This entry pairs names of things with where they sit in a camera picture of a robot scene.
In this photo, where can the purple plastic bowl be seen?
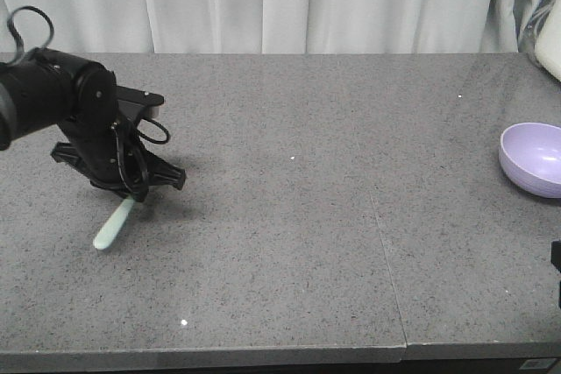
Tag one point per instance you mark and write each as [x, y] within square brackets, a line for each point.
[529, 155]

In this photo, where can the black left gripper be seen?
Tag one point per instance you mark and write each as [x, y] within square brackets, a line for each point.
[117, 160]

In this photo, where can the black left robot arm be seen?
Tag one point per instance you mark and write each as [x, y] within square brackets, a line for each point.
[98, 117]

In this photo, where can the light green plastic spoon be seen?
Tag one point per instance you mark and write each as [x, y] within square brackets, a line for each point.
[107, 234]

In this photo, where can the white curtain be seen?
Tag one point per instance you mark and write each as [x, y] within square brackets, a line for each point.
[276, 26]

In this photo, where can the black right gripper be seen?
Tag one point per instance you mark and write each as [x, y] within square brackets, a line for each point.
[555, 254]

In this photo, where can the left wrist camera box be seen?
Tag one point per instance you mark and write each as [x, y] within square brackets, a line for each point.
[137, 105]

